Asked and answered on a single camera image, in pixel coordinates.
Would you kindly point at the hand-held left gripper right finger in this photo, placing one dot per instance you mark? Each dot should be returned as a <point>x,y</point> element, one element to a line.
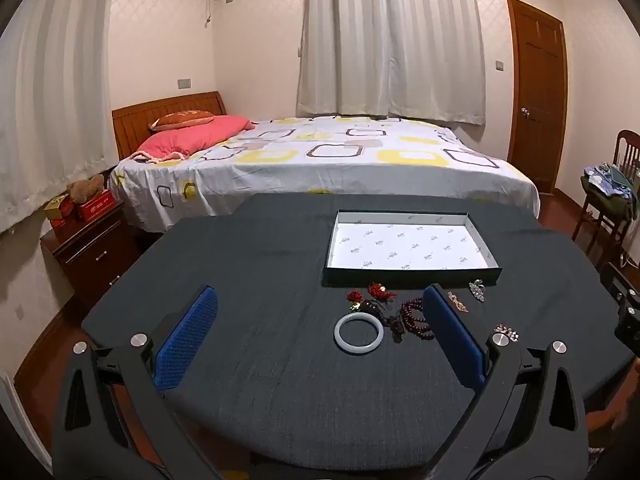
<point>455,340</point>

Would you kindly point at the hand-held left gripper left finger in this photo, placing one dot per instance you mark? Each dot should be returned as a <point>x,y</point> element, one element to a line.
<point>187,340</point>

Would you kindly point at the rose gold pearl brooch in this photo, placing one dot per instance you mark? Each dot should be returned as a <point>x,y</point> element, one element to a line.
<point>506,332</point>

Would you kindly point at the red tassel charm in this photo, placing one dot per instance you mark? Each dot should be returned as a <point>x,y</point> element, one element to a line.
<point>378,291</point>

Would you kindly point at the dark green shallow box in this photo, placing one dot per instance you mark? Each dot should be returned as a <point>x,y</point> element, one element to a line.
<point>410,247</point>

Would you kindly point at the red flower brooch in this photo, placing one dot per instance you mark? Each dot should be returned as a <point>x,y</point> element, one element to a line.
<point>355,296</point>

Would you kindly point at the white jade bangle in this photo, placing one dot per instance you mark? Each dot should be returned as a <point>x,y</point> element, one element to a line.
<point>340,332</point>

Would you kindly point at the wooden nightstand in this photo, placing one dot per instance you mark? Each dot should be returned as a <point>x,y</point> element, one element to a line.
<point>95,255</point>

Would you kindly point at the pile of clothes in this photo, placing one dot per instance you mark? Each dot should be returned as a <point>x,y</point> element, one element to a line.
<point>607,185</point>

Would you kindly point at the wooden chair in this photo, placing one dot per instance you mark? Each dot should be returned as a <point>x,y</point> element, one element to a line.
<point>627,147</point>

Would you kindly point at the brown teddy bear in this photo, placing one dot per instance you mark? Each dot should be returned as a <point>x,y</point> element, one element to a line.
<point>87,187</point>

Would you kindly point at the red and gold box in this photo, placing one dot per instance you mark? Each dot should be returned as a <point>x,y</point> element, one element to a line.
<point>57,210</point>

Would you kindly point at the bed with patterned sheet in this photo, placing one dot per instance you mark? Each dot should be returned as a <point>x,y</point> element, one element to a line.
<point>350,170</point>

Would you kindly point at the pink pillow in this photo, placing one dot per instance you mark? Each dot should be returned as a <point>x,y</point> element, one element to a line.
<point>195,137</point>

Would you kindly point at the red patterned pillow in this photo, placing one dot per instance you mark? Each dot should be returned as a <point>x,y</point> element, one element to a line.
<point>182,119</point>

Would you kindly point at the wooden headboard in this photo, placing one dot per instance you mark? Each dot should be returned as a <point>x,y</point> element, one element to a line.
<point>135,120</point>

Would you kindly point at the wooden door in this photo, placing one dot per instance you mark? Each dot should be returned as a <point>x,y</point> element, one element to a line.
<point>537,95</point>

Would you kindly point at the white side curtain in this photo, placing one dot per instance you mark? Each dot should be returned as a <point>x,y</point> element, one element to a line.
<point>55,100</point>

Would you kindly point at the white window curtain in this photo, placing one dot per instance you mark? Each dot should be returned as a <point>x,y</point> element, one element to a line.
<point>390,35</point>

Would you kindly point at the wall socket above headboard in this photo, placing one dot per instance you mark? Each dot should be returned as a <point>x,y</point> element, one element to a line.
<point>185,84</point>

